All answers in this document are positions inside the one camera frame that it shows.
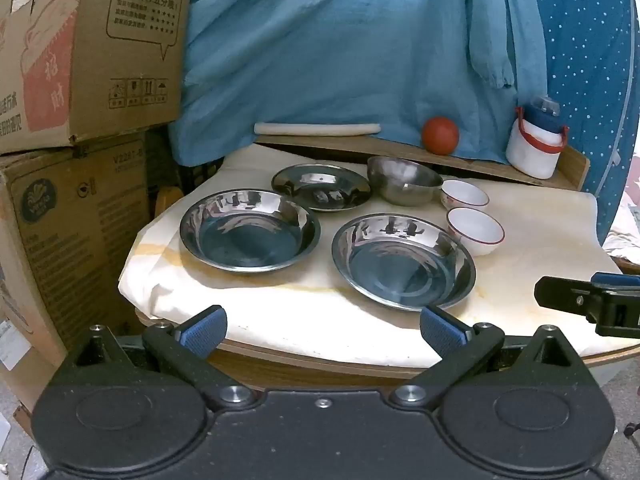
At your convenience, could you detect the small steel plate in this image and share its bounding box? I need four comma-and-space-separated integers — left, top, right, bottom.
271, 163, 372, 212

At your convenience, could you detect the white bowl with red rim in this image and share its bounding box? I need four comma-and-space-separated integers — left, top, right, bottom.
446, 207, 506, 257
440, 179, 490, 211

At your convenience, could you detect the cardboard box with red print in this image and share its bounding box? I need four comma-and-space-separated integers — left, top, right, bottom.
0, 0, 196, 157

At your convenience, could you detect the red tomato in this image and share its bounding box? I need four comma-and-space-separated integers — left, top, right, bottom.
421, 116, 460, 156

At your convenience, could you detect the wooden board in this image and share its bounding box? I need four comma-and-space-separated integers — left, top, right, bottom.
255, 135, 591, 192

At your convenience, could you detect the large steel plate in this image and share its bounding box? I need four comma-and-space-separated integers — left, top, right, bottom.
331, 213, 477, 311
179, 188, 322, 274

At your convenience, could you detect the white rolling pin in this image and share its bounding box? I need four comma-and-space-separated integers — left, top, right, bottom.
254, 121, 381, 137

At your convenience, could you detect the steel bowl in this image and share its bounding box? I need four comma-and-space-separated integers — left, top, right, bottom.
366, 155, 444, 207

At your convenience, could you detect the tan wooden object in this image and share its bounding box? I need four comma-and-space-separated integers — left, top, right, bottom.
154, 185, 185, 222

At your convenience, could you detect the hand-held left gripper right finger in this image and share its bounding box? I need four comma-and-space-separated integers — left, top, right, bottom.
390, 304, 596, 408

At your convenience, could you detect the blue white-dotted fabric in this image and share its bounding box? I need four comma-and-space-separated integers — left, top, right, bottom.
525, 0, 640, 241

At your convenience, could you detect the black crate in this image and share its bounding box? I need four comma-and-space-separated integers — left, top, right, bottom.
175, 156, 226, 197

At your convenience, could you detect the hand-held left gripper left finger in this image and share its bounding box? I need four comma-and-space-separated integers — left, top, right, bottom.
52, 304, 258, 408

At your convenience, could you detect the cream table cover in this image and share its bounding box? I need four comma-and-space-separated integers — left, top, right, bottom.
118, 144, 626, 357

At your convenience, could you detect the round wooden table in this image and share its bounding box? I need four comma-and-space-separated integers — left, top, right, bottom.
135, 307, 640, 391

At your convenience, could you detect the blue cloth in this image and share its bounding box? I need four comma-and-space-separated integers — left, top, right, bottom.
167, 0, 551, 167

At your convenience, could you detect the plain brown cardboard box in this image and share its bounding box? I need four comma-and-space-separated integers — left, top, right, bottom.
0, 130, 156, 431

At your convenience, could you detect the white jar with red handle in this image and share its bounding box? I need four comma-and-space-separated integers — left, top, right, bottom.
505, 95, 570, 179

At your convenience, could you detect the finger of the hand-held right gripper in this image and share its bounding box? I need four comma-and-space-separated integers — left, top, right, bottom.
590, 271, 640, 287
534, 276, 640, 338

